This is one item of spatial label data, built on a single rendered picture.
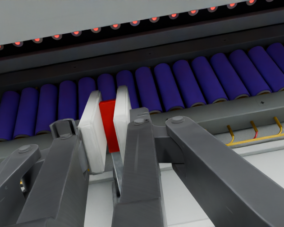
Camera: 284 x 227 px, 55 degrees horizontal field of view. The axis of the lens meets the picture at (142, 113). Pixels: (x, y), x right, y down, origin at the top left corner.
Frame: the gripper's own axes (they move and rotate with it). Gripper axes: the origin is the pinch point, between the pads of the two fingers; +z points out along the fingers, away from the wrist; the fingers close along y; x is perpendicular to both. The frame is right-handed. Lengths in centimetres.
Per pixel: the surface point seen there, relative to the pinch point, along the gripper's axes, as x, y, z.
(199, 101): -2.1, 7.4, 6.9
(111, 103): 1.1, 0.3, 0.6
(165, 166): -5.7, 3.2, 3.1
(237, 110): -2.7, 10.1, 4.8
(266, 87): -1.9, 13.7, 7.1
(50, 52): 4.0, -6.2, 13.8
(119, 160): -2.9, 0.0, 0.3
